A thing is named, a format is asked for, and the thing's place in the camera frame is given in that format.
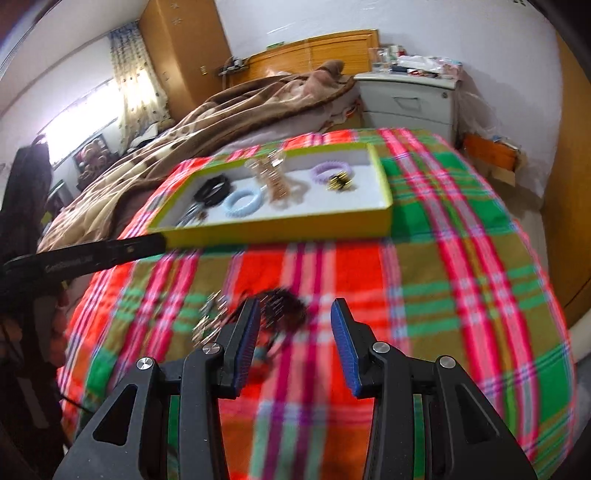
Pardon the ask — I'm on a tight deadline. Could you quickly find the light blue spiral hair tie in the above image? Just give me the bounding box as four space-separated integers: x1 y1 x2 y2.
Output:
223 187 266 219

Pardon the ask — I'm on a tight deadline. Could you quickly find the wooden headboard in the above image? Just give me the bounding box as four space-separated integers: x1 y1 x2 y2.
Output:
225 29 380 86

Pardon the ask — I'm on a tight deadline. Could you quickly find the grey coiled cable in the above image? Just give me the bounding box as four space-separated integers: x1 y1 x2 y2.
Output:
174 202 209 228

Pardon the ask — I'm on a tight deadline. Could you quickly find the black beaded necklace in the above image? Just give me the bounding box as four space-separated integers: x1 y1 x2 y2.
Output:
230 286 310 365

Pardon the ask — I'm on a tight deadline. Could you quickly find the brown patterned blanket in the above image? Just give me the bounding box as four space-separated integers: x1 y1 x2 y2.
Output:
38 60 360 252

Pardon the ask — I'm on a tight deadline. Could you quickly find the black gold hair tie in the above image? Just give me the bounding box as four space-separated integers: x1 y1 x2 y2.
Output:
327 171 357 193

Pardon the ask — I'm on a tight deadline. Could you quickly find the wooden wardrobe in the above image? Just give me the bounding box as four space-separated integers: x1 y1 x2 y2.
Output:
139 0 230 121

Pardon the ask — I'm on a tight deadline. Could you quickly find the orange box by cabinet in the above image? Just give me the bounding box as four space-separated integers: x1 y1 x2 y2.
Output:
463 133 520 187

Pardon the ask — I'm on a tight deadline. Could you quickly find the yellow-green shallow tray box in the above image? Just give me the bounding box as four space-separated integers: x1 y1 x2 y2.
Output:
147 143 394 249

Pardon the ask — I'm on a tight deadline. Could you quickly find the clutter on cabinet top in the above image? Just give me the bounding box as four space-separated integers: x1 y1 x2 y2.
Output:
369 45 464 80

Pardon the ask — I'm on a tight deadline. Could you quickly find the grey bedside drawer cabinet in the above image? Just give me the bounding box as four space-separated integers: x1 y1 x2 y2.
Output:
355 72 460 145

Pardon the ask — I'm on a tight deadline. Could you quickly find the dotted curtain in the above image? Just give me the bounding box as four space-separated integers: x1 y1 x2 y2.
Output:
108 21 171 153

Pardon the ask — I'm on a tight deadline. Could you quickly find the teddy bear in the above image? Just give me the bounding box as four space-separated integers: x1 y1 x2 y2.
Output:
74 135 111 173

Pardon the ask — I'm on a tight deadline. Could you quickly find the purple spiral hair tie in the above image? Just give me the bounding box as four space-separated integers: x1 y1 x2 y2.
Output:
309 158 355 186

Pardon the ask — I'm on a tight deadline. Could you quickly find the clear rose-gold hair claw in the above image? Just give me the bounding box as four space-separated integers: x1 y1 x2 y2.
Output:
245 150 308 209

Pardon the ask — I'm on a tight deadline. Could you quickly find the left hand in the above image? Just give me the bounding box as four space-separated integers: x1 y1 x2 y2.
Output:
0 290 70 370

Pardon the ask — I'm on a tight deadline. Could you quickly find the black fitness band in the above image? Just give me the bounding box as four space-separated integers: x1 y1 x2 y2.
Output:
193 175 231 208

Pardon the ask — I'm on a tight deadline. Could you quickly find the wooden door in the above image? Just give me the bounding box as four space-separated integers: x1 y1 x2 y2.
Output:
542 39 590 327

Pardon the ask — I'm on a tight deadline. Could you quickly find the plaid red green tablecloth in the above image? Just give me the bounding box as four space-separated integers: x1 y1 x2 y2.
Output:
58 129 576 479

